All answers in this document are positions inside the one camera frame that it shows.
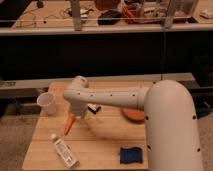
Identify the clear plastic bottle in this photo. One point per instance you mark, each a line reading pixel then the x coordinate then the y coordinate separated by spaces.
pixel 64 152

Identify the grey metal post right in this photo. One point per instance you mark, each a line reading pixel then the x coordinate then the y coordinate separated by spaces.
pixel 171 8

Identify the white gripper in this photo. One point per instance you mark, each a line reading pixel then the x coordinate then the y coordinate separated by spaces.
pixel 78 109

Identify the orange carrot-like pepper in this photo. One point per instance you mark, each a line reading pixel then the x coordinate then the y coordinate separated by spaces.
pixel 70 121

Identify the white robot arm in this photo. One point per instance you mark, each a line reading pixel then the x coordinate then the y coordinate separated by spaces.
pixel 172 134

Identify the blue sponge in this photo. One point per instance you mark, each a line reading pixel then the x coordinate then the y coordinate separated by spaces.
pixel 131 155

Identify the orange bowl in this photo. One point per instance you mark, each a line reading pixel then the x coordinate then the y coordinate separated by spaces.
pixel 133 115

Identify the grey metal post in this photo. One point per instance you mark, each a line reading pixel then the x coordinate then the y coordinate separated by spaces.
pixel 171 8
pixel 75 8

